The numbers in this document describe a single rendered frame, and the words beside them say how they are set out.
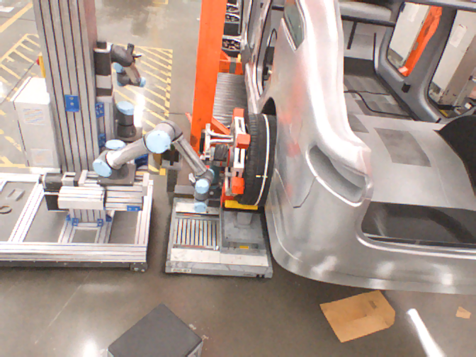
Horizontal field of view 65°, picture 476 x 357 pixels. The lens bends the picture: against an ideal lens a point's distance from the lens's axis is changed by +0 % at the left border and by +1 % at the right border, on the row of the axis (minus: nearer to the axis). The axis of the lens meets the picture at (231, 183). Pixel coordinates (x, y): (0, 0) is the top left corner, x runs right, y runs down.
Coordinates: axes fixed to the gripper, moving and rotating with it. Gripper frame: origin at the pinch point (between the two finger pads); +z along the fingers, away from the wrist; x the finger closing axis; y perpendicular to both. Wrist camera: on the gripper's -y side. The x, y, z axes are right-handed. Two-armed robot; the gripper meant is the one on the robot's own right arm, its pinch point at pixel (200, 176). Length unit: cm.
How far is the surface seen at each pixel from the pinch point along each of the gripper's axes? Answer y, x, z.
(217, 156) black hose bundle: 15.5, -9.9, 1.4
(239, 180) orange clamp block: 5.2, -25.2, -9.0
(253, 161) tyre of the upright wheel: 19.1, -32.5, -6.0
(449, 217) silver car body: 6, -160, -32
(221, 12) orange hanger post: 88, -6, 65
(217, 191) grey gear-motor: -50, -18, 44
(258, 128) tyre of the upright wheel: 32.8, -35.2, 12.8
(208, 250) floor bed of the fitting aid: -77, -13, 2
